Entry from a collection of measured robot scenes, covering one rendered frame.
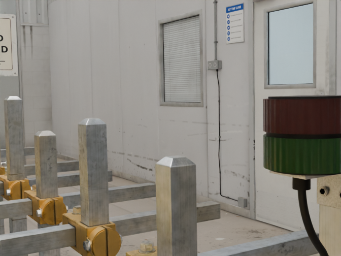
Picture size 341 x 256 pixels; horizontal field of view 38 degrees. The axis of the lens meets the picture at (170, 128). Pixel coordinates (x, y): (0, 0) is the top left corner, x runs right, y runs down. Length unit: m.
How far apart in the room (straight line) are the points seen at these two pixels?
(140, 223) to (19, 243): 0.21
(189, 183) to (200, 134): 4.61
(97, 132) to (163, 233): 0.25
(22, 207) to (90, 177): 0.31
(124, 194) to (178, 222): 0.58
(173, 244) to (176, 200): 0.05
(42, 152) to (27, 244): 0.25
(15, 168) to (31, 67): 8.23
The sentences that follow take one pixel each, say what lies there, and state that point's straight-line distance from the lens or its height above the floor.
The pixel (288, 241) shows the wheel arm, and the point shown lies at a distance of 0.76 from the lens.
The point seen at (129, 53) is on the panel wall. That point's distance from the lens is 6.56.
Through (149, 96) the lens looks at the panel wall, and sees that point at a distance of 6.07.
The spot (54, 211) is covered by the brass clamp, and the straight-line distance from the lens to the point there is 1.03.
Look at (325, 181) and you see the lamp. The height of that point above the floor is 1.11.
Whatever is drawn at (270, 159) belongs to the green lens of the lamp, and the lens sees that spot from 0.34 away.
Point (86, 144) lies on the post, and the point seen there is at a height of 1.10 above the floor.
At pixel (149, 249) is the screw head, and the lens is 0.67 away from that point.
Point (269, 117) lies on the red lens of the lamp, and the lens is 0.34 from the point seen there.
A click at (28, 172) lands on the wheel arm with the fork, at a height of 0.94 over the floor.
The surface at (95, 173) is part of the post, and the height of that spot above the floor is 1.05.
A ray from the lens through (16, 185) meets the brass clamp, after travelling 1.25.
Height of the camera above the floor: 1.18
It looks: 4 degrees down
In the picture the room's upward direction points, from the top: 1 degrees counter-clockwise
